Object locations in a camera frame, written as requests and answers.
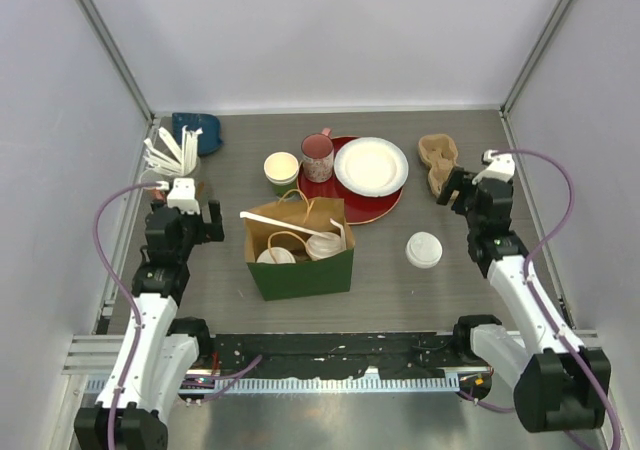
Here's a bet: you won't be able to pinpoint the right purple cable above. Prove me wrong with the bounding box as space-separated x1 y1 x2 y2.
458 149 624 450

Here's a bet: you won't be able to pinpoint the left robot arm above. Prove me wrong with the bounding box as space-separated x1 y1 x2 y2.
74 200 224 449

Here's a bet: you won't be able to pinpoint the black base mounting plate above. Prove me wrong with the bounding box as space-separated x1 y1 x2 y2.
193 332 488 380

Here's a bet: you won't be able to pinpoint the white slotted cable duct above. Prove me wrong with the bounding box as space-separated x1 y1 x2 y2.
85 373 460 394

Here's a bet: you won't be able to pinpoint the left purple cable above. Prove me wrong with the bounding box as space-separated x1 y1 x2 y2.
94 181 264 450

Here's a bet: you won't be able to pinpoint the blue cloth pouch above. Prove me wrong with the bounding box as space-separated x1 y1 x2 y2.
171 112 224 157

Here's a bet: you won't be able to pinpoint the green brown paper bag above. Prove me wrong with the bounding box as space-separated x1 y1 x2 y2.
243 195 355 301

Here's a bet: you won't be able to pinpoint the purple cable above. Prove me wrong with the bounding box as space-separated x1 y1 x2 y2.
94 181 264 450
458 149 624 450

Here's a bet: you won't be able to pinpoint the red round tray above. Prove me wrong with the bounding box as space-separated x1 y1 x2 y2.
297 135 404 225

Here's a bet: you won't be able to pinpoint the white plastic spoon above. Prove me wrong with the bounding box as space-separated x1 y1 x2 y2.
328 217 347 254

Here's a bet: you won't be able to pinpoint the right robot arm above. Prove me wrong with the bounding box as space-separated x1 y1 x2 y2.
437 167 611 433

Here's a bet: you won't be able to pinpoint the white plastic cup lid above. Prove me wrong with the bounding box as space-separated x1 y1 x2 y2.
306 232 345 261

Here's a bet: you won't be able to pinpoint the pink floral mug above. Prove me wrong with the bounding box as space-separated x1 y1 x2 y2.
301 128 335 183

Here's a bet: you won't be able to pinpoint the white paper plate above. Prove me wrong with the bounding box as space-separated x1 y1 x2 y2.
333 137 409 198

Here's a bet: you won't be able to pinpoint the brown cardboard cup carrier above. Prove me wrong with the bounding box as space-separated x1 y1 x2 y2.
418 134 459 197

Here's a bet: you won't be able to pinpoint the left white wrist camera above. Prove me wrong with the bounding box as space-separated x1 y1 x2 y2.
152 178 201 215

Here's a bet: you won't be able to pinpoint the white plastic cutlery bundle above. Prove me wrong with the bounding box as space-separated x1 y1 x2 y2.
139 126 203 183

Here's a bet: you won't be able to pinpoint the green paper cups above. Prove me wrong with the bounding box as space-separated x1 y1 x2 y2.
263 152 299 197

